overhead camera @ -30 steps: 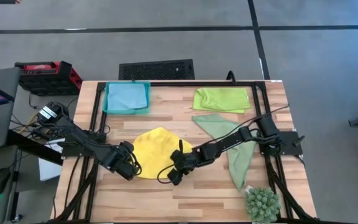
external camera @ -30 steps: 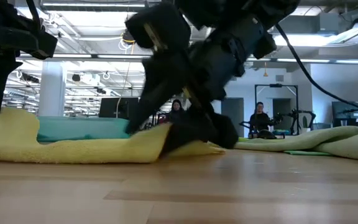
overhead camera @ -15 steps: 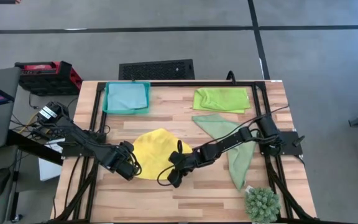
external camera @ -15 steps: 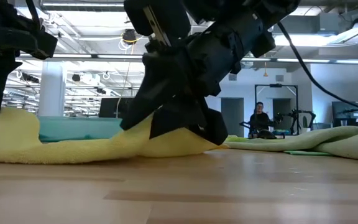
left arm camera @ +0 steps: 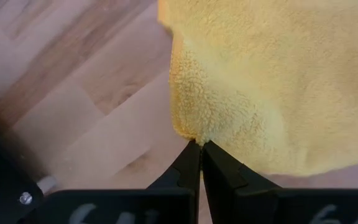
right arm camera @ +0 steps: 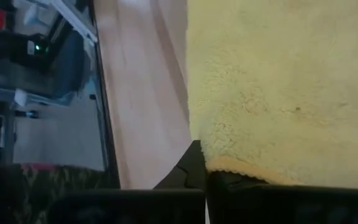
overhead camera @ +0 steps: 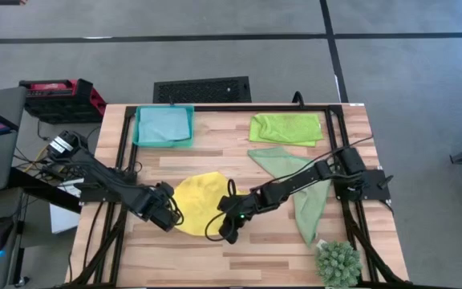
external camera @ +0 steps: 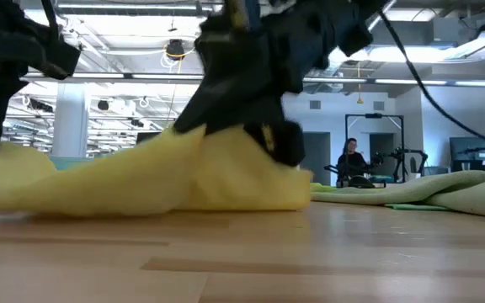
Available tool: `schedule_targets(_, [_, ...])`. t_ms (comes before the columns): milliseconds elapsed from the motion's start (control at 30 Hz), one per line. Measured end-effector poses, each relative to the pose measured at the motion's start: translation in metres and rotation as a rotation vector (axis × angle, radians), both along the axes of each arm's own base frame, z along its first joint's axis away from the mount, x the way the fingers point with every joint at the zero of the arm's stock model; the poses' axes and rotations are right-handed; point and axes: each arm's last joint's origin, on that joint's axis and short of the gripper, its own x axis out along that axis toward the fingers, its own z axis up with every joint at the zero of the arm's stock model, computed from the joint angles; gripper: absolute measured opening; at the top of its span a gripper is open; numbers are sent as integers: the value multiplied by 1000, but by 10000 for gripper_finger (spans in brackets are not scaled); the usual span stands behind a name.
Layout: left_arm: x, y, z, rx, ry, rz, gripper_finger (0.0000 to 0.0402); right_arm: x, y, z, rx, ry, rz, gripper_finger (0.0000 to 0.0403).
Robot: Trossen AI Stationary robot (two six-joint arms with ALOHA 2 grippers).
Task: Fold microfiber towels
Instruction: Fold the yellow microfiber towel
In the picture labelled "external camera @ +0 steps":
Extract grey door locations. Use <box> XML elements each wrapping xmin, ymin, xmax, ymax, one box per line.
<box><xmin>303</xmin><ymin>131</ymin><xmax>332</xmax><ymax>187</ymax></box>

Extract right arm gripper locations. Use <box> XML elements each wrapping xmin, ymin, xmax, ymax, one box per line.
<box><xmin>173</xmin><ymin>10</ymin><xmax>336</xmax><ymax>167</ymax></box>

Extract yellow hanging cord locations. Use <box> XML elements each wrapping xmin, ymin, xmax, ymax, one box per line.
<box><xmin>354</xmin><ymin>61</ymin><xmax>364</xmax><ymax>105</ymax></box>

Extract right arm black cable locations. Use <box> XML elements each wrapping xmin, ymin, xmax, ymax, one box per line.
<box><xmin>376</xmin><ymin>10</ymin><xmax>485</xmax><ymax>163</ymax></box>

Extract black background robot arms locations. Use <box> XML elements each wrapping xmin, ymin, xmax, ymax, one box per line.
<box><xmin>324</xmin><ymin>146</ymin><xmax>429</xmax><ymax>189</ymax></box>

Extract white square pillar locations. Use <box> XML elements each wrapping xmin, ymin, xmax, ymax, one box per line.
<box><xmin>51</xmin><ymin>82</ymin><xmax>91</xmax><ymax>159</ymax></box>

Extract cactus in white pot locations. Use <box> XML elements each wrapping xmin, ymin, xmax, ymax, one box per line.
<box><xmin>408</xmin><ymin>157</ymin><xmax>421</xmax><ymax>181</ymax></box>

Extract person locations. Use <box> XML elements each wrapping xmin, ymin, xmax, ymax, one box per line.
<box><xmin>337</xmin><ymin>137</ymin><xmax>372</xmax><ymax>189</ymax></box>

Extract dark computer monitor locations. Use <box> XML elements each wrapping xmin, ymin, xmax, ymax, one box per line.
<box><xmin>449</xmin><ymin>136</ymin><xmax>485</xmax><ymax>163</ymax></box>

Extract black background station frame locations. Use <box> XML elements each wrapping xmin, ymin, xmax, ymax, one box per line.
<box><xmin>344</xmin><ymin>112</ymin><xmax>406</xmax><ymax>184</ymax></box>

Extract pale green microfiber towel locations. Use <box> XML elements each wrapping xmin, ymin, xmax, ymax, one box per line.
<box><xmin>309</xmin><ymin>170</ymin><xmax>485</xmax><ymax>221</ymax></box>

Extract black computer monitor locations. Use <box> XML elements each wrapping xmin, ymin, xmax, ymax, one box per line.
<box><xmin>135</xmin><ymin>130</ymin><xmax>163</xmax><ymax>145</ymax></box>

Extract yellow microfiber towel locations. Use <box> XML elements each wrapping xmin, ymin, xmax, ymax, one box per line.
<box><xmin>0</xmin><ymin>124</ymin><xmax>314</xmax><ymax>218</ymax></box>

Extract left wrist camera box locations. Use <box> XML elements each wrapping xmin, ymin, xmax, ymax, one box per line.
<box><xmin>23</xmin><ymin>24</ymin><xmax>82</xmax><ymax>81</ymax></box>

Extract black ceiling-hung device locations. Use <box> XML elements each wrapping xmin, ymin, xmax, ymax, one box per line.
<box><xmin>165</xmin><ymin>38</ymin><xmax>187</xmax><ymax>61</ymax></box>

